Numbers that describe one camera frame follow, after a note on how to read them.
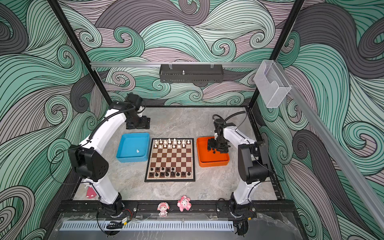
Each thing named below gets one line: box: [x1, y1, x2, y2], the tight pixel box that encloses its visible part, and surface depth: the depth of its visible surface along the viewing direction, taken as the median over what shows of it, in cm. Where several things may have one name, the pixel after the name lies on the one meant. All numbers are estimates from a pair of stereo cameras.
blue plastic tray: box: [116, 132, 151, 163], surface depth 99 cm
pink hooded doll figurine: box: [157, 202, 170, 218], surface depth 73 cm
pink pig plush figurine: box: [177, 195, 192, 212], surface depth 74 cm
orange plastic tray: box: [196, 136, 230, 167], surface depth 92 cm
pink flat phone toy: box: [86, 186, 97, 199], surface depth 79 cm
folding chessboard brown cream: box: [144, 138, 196, 182], surface depth 91 cm
